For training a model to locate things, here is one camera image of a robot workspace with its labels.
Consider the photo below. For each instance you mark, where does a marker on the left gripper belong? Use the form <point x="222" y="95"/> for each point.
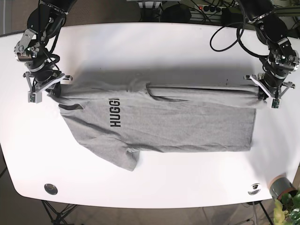
<point x="277" y="65"/>

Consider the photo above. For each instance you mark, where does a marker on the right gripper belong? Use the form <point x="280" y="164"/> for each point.
<point x="43" y="72"/>

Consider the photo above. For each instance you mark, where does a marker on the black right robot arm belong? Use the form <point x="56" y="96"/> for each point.
<point x="47" y="20"/>

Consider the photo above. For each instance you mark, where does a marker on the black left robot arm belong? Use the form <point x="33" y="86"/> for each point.
<point x="272" y="32"/>

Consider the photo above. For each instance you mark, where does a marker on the grey plant pot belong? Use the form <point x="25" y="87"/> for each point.
<point x="281" y="185"/>

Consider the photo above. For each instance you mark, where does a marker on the right table grommet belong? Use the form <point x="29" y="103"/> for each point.
<point x="254" y="189"/>

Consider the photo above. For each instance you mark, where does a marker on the table grommet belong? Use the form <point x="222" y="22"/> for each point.
<point x="254" y="189"/>
<point x="50" y="189"/>

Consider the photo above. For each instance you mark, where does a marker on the left table grommet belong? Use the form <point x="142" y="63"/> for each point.
<point x="50" y="189"/>

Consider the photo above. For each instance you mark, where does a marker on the white power strip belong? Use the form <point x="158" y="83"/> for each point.
<point x="210" y="9"/>

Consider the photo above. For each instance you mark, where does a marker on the green potted plant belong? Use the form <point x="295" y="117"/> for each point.
<point x="287" y="209"/>

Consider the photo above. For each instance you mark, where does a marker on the black folding stand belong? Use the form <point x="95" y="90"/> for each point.
<point x="56" y="217"/>

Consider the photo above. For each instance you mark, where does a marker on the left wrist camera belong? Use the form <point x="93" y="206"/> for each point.
<point x="275" y="103"/>

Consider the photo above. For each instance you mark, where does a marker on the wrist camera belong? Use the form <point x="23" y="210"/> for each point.
<point x="34" y="97"/>
<point x="275" y="103"/>

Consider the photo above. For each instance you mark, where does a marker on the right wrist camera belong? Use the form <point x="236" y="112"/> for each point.
<point x="34" y="97"/>

